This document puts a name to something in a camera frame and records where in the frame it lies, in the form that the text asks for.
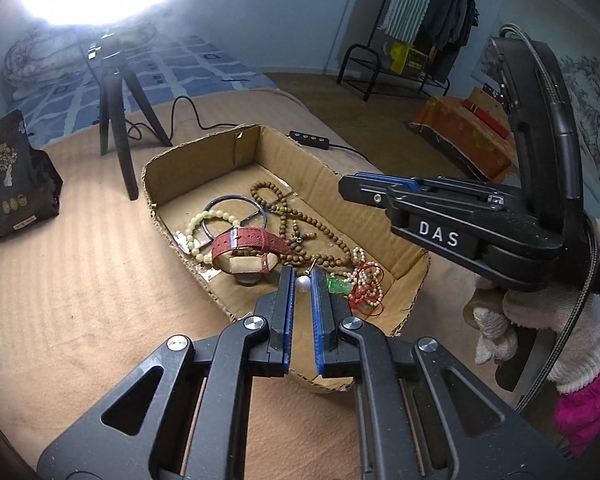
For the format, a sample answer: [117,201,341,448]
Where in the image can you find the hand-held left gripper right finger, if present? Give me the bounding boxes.
[310,267,568,480]

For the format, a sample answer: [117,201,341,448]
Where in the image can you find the black power cable with switch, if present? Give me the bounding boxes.
[122,95,371,161]

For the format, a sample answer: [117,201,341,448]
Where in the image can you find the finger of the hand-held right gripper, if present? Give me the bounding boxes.
[354,172,523,198]
[338,174,505,217]

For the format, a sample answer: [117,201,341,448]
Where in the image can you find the small bead bracelet red string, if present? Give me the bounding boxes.
[347,247,385,318]

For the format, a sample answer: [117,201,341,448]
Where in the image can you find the orange cloth covered box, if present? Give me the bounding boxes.
[410,85,521,183]

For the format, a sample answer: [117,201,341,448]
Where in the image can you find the striped towel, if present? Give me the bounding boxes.
[384,0,443,41]

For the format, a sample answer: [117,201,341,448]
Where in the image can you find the blue bangle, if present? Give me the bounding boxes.
[202,194,268,241]

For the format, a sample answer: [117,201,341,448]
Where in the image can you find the pearl pendant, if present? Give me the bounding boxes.
[295,260,317,293]

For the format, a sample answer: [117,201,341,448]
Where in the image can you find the red strap watch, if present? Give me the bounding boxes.
[210,226,287,286]

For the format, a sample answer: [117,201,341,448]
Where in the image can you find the dark hanging clothes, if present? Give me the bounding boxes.
[420,0,481,81]

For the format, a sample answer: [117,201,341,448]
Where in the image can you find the blue patterned bedsheet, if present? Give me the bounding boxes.
[15,35,281,153]

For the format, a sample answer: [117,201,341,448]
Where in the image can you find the black clothes rack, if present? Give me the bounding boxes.
[365,0,481,96]

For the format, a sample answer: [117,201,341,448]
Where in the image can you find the person's right hand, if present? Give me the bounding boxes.
[462,220,600,396]

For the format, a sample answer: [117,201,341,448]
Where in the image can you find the wooden bead necklace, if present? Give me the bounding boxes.
[250,180,366,271]

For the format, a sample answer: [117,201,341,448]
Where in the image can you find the cardboard box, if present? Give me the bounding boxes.
[141,124,431,392]

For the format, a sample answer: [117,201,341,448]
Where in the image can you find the yellow crate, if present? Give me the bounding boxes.
[390,42,428,78]

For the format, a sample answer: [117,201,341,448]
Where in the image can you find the black snack bag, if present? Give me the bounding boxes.
[0,109,65,248]

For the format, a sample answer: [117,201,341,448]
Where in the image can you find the black tripod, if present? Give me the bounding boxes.
[87,35,175,202]

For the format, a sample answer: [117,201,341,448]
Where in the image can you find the pale green bead bracelet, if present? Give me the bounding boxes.
[185,209,243,266]

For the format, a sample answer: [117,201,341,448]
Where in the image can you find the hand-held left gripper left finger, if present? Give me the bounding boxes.
[37,266,297,480]

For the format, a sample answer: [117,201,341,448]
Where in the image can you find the person's right forearm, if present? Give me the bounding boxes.
[555,370,600,458]

